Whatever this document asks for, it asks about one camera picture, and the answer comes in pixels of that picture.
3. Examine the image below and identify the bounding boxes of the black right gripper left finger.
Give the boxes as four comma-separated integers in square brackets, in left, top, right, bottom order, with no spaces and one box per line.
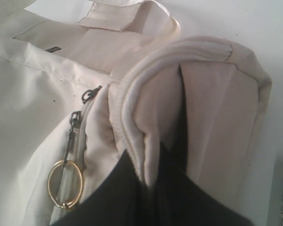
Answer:
[59,152,153,226]

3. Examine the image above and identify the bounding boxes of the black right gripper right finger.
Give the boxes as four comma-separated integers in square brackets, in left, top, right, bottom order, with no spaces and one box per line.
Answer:
[153,68,252,226]

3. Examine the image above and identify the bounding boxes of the gold key ring zipper pull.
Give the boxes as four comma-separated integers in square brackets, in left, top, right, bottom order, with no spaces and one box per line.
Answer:
[47,111,86,210]

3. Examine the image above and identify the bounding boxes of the cream fabric duffel bag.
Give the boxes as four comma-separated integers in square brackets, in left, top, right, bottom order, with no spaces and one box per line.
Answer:
[0,0,272,226]

